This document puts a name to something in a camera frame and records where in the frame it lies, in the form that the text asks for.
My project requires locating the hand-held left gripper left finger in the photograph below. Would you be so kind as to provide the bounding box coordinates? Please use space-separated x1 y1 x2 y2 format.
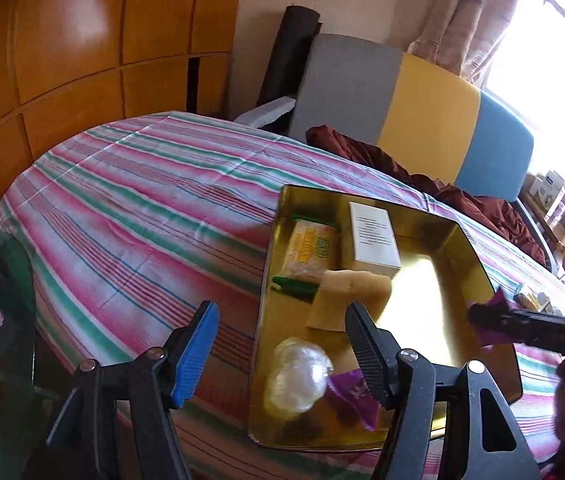
45 301 220 480

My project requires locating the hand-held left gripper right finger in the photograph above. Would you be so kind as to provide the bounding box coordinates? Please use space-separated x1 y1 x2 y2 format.
345 301 541 480

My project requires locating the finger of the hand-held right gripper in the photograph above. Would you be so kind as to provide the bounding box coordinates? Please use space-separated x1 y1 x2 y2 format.
467 306 565 348

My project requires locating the purple wrapper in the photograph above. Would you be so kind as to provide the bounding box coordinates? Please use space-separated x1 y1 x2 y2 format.
325 367 379 431
469 287 513 350

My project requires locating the yellow sponge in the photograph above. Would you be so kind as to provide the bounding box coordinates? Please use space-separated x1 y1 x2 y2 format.
321 268 393 321
307 285 358 332

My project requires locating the clear plastic bag ball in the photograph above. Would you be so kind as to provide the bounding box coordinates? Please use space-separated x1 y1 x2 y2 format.
264 337 334 413

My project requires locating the gold metal tray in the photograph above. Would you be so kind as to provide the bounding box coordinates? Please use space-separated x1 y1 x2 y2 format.
247 185 523 453

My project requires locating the white carton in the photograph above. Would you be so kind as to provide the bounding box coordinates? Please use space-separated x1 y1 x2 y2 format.
341 201 402 277

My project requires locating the small yellow packet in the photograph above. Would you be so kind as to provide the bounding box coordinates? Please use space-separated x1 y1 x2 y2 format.
515 284 538 309

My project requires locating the wooden desk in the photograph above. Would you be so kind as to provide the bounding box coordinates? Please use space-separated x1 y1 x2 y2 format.
523 190 565 286

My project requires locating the white printed box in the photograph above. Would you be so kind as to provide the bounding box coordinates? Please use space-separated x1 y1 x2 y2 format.
530 170 565 211

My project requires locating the maroon blanket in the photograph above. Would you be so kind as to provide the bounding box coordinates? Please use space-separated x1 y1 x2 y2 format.
307 125 548 263

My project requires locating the striped bedsheet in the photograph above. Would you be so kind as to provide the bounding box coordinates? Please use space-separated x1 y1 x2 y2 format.
0 111 565 480

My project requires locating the green glass table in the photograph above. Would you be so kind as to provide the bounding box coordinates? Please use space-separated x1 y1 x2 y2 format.
0 240 63 480

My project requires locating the window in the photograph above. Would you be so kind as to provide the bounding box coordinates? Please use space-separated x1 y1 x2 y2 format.
483 0 565 171

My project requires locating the grey yellow blue sofa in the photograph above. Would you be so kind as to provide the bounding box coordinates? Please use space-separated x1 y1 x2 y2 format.
235 34 561 276

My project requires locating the beige curtain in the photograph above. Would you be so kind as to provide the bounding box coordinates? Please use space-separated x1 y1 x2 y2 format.
407 0 528 83

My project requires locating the black rolled mat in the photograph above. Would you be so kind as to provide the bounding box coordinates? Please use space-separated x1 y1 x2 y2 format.
257 5 323 108

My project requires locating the wooden wardrobe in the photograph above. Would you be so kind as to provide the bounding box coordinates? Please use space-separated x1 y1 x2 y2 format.
0 0 248 233

